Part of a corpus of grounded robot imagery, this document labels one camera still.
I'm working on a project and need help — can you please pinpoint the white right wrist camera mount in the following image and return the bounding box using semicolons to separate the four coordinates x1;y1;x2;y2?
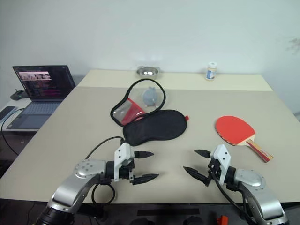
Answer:
210;144;233;178

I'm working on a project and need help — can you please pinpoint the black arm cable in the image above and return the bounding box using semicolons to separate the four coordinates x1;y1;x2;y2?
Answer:
212;172;253;225
84;136;125;204

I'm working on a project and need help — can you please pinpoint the black phone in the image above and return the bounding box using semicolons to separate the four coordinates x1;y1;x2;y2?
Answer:
0;106;16;120

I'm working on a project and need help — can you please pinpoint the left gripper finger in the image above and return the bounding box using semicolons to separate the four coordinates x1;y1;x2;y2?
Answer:
132;173;160;186
134;151;155;159

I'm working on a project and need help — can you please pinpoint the open grey laptop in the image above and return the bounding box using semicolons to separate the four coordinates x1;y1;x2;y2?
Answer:
6;65;76;130

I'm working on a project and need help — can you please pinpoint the black zip pouch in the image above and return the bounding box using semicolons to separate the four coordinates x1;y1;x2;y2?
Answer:
109;79;190;146

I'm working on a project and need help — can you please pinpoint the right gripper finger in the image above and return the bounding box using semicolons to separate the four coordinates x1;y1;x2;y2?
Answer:
194;149;211;160
183;165;210;186

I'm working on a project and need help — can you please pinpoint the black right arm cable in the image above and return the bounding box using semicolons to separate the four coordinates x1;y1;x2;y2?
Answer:
212;172;253;225

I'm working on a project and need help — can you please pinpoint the dark rounded knob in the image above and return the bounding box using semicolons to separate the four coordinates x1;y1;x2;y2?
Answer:
183;215;204;225
131;217;155;225

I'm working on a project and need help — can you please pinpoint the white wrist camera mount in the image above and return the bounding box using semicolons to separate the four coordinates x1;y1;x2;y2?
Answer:
113;142;135;182
210;144;233;178

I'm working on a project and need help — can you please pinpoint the red table tennis paddle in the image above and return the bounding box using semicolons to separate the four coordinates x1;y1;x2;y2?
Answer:
215;115;274;163

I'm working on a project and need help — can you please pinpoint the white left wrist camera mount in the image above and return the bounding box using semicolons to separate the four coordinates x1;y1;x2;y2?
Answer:
113;142;135;182

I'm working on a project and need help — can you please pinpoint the steel bowl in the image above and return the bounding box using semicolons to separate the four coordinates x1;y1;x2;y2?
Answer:
136;66;161;78

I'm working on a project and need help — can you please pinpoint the thin black laptop cable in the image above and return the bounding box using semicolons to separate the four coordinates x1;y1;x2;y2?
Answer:
0;107;24;156

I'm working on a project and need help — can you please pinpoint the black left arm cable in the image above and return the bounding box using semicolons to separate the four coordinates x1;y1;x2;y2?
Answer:
84;136;125;204

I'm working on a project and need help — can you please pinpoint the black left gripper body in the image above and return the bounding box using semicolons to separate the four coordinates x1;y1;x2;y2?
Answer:
118;157;137;186

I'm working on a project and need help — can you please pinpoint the small white bottle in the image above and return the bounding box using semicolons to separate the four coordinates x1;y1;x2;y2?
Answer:
205;61;218;81

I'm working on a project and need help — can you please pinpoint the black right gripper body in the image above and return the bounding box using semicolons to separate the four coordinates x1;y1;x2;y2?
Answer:
203;158;223;188

